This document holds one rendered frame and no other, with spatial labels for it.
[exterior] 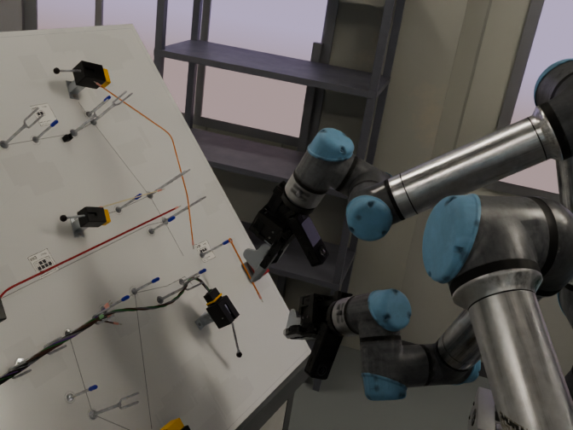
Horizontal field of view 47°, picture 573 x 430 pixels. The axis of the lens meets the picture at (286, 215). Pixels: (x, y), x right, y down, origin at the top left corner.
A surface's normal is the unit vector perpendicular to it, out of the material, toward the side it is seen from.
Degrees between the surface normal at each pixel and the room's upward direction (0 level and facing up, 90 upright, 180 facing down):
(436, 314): 90
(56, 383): 48
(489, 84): 90
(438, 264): 86
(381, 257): 90
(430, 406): 0
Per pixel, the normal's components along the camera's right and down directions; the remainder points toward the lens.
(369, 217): -0.12, 0.37
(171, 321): 0.73, -0.39
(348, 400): 0.14, -0.91
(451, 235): -0.97, -0.13
